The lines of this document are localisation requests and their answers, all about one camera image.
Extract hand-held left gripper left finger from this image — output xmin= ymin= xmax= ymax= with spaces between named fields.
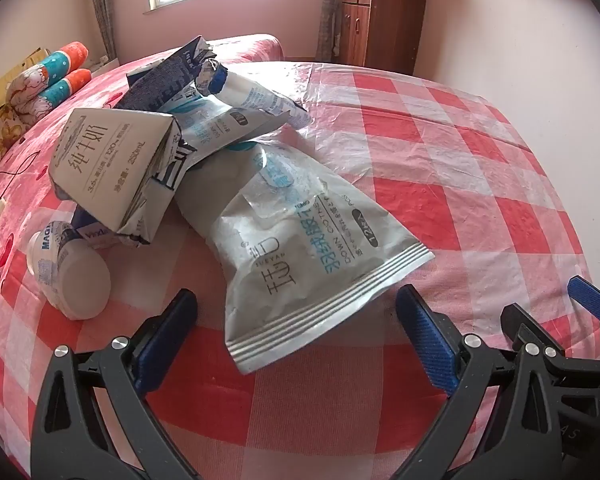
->
xmin=30 ymin=287 xmax=201 ymax=480

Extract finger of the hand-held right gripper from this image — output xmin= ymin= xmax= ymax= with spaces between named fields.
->
xmin=500 ymin=304 xmax=600 ymax=387
xmin=567 ymin=275 xmax=600 ymax=322

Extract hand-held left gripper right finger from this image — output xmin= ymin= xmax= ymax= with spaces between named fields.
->
xmin=394 ymin=284 xmax=567 ymax=480

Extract white yogurt cup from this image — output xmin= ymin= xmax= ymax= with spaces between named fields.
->
xmin=26 ymin=220 xmax=112 ymax=321

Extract small blue white carton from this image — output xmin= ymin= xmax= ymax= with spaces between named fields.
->
xmin=70 ymin=207 xmax=118 ymax=251

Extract grey white wipes pouch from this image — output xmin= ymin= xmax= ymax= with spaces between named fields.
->
xmin=172 ymin=140 xmax=436 ymax=375

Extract white grey milk carton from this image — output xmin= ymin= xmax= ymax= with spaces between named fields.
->
xmin=47 ymin=107 xmax=201 ymax=248

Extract white light-blue pouch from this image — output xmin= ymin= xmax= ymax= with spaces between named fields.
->
xmin=172 ymin=100 xmax=293 ymax=163

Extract dark blue carton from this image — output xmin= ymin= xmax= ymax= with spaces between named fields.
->
xmin=125 ymin=35 xmax=218 ymax=113

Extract white blue yogurt pouch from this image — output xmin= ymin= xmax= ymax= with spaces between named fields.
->
xmin=195 ymin=57 xmax=313 ymax=131

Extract red checked plastic sheet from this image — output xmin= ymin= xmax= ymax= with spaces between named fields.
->
xmin=0 ymin=60 xmax=600 ymax=480

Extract beige floral pillow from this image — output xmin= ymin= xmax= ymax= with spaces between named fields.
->
xmin=0 ymin=105 xmax=28 ymax=161

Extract teal orange bolster pillow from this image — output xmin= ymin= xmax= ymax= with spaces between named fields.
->
xmin=17 ymin=67 xmax=92 ymax=121
xmin=10 ymin=42 xmax=90 ymax=106

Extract brown wooden cabinet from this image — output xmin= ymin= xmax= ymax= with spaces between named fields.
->
xmin=339 ymin=0 xmax=428 ymax=76

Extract yellow headboard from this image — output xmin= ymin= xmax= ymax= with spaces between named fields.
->
xmin=0 ymin=47 xmax=51 ymax=121

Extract pink bed sheet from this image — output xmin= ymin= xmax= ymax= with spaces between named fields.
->
xmin=0 ymin=34 xmax=286 ymax=341

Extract grey checked curtain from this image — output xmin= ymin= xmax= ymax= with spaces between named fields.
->
xmin=320 ymin=0 xmax=343 ymax=61
xmin=87 ymin=0 xmax=118 ymax=61

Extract black cable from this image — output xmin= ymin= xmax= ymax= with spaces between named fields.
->
xmin=0 ymin=150 xmax=36 ymax=196

